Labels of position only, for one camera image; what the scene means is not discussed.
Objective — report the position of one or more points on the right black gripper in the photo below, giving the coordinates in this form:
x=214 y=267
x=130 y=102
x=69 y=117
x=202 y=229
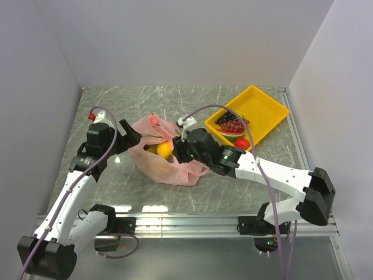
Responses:
x=179 y=150

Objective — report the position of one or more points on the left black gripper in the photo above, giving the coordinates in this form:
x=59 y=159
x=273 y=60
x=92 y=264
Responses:
x=133 y=137

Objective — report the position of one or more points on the yellow lemon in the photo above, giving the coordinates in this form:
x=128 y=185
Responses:
x=164 y=150
x=152 y=150

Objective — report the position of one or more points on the pink plastic bag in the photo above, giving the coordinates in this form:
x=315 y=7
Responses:
x=154 y=131

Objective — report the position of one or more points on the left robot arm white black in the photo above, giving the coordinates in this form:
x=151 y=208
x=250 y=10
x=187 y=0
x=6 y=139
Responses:
x=52 y=250

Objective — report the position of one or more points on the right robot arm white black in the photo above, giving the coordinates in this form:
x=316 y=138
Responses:
x=311 y=192

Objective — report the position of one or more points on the watermelon slice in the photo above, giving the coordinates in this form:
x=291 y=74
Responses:
x=231 y=136

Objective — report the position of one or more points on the red grape bunch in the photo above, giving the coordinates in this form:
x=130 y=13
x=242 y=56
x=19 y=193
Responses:
x=233 y=127

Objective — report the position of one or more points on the dark purple grape bunch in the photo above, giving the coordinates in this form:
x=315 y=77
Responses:
x=227 y=118

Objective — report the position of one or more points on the red strawberry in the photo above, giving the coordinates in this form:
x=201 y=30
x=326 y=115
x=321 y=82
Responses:
x=242 y=143

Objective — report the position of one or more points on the yellow plastic tray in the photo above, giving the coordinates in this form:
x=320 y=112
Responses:
x=263 y=112

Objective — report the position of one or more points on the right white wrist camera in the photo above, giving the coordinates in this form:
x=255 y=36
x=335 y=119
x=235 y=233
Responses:
x=184 y=124

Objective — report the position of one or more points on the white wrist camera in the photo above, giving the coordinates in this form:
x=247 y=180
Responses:
x=184 y=124
x=100 y=117

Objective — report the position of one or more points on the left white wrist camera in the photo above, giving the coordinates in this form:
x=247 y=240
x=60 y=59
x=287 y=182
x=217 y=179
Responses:
x=100 y=117

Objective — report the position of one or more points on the aluminium rail frame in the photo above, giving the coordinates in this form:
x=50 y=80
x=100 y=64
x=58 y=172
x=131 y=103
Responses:
x=314 y=252

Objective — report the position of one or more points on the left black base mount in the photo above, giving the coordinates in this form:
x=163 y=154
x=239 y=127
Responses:
x=118 y=240

